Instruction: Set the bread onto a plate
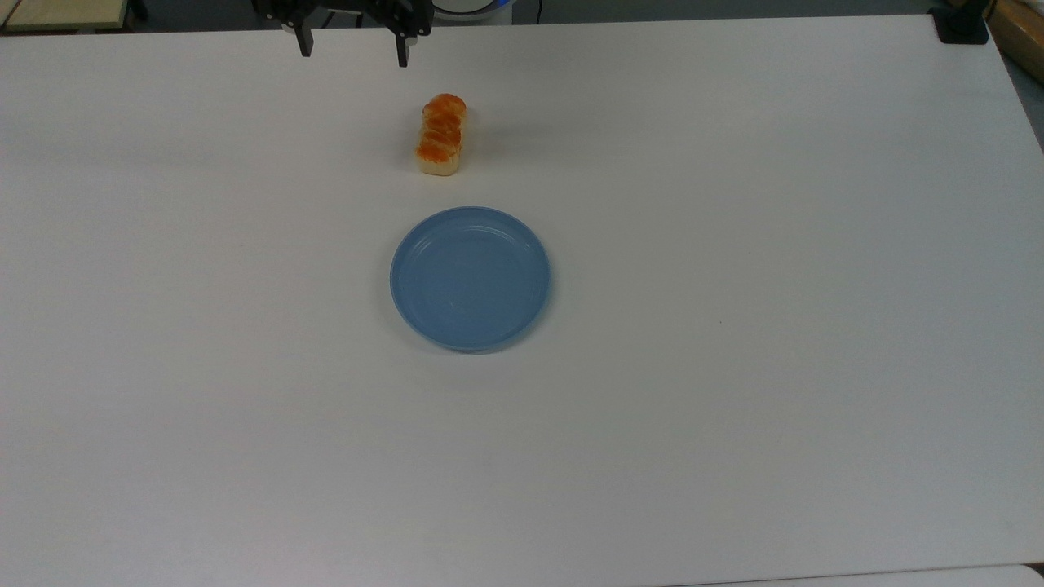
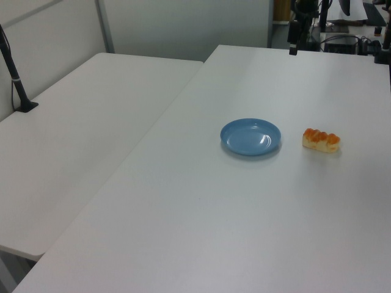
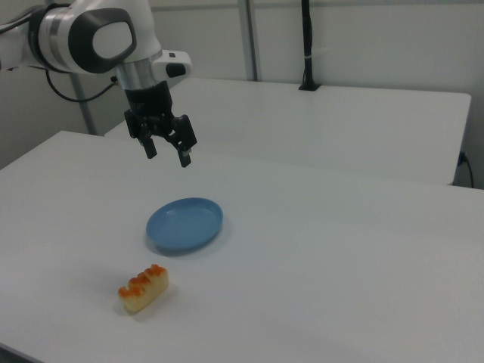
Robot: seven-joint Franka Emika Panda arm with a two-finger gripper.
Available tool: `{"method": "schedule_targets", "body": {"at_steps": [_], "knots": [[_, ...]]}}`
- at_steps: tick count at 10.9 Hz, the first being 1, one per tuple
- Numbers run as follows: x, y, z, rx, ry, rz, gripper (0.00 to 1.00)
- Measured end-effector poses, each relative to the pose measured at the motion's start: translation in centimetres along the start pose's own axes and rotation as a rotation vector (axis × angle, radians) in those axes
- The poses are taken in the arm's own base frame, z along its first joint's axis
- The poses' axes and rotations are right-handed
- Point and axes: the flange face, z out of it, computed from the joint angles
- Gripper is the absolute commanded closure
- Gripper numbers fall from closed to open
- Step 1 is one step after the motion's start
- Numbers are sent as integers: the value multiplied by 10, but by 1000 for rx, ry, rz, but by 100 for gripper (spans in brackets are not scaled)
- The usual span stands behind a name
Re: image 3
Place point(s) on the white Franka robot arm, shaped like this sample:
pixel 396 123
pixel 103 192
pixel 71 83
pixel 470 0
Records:
pixel 75 38

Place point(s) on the toy bread loaf slice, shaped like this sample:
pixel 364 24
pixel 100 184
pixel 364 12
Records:
pixel 144 289

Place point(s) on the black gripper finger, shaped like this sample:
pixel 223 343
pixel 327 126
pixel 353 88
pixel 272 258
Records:
pixel 184 157
pixel 149 149

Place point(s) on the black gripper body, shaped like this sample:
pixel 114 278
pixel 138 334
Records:
pixel 151 109

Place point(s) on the grey wall profile strip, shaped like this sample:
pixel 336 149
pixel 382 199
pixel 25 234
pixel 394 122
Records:
pixel 252 39

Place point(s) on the grey metal frame post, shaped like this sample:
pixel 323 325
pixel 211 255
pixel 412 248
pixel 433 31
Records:
pixel 84 104

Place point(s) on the blue round plate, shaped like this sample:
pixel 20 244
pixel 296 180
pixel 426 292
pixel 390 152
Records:
pixel 184 223

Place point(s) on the white rear table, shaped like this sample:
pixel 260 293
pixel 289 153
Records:
pixel 321 128

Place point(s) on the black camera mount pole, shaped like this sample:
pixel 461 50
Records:
pixel 309 45

